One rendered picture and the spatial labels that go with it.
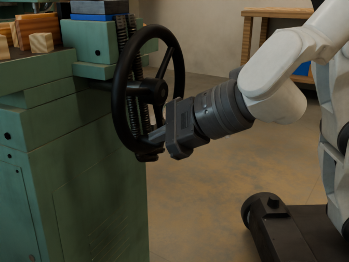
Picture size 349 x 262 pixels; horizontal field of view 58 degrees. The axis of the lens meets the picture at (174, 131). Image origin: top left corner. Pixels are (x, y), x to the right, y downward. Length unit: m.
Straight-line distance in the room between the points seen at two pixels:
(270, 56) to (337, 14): 0.10
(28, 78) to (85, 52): 0.14
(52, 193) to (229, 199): 1.14
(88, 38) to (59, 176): 0.33
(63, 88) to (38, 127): 0.10
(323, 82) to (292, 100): 0.57
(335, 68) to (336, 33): 0.44
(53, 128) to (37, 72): 0.13
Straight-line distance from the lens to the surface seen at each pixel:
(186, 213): 1.64
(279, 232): 1.31
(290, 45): 0.48
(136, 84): 0.73
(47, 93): 0.73
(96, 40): 0.73
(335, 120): 1.04
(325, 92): 1.10
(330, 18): 0.52
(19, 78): 0.69
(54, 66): 0.74
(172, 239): 1.51
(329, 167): 1.22
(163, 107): 1.02
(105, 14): 0.73
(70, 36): 0.78
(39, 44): 0.73
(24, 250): 0.95
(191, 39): 4.39
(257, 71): 0.48
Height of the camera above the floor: 1.02
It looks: 24 degrees down
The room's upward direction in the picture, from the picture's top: straight up
